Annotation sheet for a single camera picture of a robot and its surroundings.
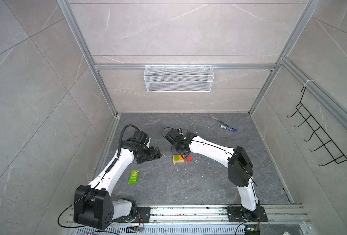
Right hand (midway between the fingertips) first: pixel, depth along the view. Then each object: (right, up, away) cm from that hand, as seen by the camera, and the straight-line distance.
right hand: (176, 149), depth 89 cm
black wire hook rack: (+66, +2, -31) cm, 73 cm away
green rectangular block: (0, -6, +2) cm, 6 cm away
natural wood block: (+2, -8, +3) cm, 9 cm away
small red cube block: (+8, -7, +4) cm, 11 cm away
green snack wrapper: (-26, -16, -4) cm, 30 cm away
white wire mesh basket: (+1, +48, +11) cm, 49 cm away
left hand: (-13, -1, -7) cm, 15 cm away
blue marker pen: (+40, +13, +21) cm, 47 cm away
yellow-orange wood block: (+3, -6, +4) cm, 8 cm away
